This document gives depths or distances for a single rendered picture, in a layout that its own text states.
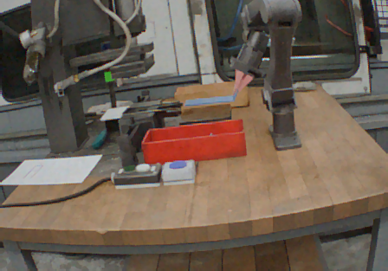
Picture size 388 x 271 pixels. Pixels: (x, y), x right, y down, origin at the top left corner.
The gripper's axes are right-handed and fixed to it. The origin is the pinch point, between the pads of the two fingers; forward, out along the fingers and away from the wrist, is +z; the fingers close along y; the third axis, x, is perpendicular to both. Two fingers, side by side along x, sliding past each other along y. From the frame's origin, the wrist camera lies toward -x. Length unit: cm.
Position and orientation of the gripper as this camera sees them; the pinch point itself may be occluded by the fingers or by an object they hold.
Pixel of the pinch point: (236, 93)
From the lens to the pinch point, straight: 131.9
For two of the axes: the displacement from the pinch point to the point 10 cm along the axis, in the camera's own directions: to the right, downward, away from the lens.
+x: -0.6, 2.4, -9.7
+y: -9.2, -4.0, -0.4
